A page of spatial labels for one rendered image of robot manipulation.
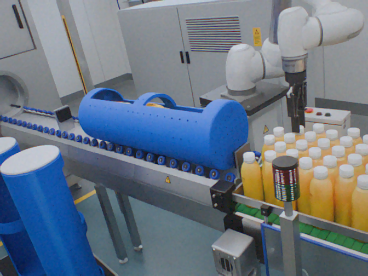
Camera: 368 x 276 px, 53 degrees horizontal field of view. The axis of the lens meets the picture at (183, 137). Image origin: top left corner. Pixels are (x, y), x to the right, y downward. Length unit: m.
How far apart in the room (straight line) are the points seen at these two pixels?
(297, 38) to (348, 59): 2.87
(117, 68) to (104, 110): 5.31
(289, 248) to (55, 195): 1.19
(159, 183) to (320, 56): 2.95
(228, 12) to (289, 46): 1.91
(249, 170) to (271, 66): 0.82
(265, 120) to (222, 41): 1.41
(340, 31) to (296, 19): 0.16
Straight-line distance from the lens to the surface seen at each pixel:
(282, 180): 0.92
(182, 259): 2.56
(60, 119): 2.42
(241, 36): 3.15
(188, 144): 1.44
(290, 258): 1.09
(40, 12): 6.51
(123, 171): 1.90
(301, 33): 1.31
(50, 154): 1.89
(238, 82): 1.96
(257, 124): 1.98
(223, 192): 1.30
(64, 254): 2.04
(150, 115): 1.59
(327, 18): 1.36
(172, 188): 1.66
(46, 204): 1.88
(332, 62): 4.25
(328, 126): 1.55
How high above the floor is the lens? 1.72
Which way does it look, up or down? 24 degrees down
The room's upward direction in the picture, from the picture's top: 11 degrees counter-clockwise
